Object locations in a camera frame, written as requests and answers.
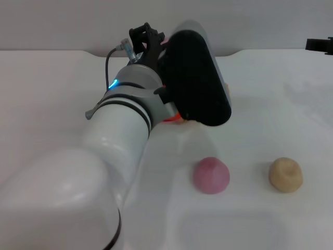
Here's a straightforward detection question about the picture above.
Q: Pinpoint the pink round bun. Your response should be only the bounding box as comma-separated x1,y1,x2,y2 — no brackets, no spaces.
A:
193,156,230,195

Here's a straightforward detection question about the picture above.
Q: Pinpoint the long beige bread loaf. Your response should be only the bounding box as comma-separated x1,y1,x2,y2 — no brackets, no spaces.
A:
179,82,232,126

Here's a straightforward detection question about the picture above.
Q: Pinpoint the silver left camera bracket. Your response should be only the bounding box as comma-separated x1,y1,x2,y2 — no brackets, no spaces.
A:
153,85,180,122

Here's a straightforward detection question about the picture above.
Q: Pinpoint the beige round bun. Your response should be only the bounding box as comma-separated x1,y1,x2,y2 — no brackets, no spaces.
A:
268,157,304,194

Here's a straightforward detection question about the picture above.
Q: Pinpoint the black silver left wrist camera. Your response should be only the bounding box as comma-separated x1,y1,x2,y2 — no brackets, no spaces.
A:
158,20,233,128

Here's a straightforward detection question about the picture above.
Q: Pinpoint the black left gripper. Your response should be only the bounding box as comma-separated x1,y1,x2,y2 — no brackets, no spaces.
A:
129,22,168,70

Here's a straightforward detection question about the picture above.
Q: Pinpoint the orange toy fruit with stem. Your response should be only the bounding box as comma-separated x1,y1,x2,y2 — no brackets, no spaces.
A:
161,114,183,124

